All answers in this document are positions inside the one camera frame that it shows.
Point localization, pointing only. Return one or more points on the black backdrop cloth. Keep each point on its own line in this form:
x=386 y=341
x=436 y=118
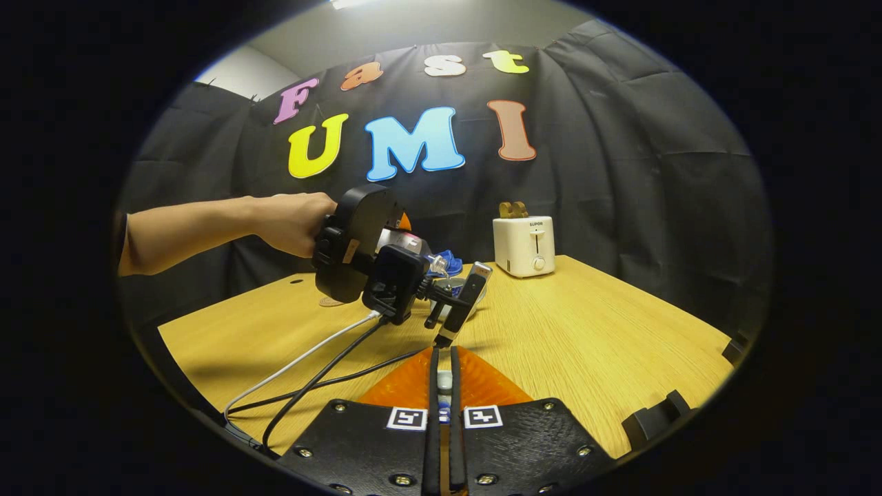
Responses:
x=620 y=172

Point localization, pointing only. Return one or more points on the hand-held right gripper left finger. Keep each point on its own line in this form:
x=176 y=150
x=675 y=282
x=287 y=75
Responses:
x=433 y=448

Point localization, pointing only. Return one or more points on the clear plastic water bottle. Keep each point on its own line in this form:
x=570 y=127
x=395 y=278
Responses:
x=406 y=242

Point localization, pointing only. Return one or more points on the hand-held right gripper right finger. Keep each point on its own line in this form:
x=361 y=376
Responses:
x=456 y=448

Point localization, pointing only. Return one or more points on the black bracket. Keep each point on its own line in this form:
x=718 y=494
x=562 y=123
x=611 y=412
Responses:
x=654 y=417
x=736 y=348

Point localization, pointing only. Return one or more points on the blue folded towel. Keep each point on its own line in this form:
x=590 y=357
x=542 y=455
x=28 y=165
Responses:
x=451 y=262

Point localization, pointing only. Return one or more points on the white teacup lid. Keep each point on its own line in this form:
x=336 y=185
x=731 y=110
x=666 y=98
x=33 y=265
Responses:
x=444 y=379

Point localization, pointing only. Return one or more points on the white toaster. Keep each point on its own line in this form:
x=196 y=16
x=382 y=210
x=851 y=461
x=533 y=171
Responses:
x=524 y=248

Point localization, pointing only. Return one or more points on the brown bread slice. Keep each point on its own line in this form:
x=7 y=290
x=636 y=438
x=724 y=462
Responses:
x=521 y=210
x=506 y=211

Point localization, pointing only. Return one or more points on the round brown coaster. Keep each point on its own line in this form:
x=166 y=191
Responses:
x=329 y=302

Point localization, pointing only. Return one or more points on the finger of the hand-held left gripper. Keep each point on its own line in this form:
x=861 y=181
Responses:
x=405 y=222

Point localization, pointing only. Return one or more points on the ceiling light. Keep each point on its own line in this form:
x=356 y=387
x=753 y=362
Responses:
x=351 y=3

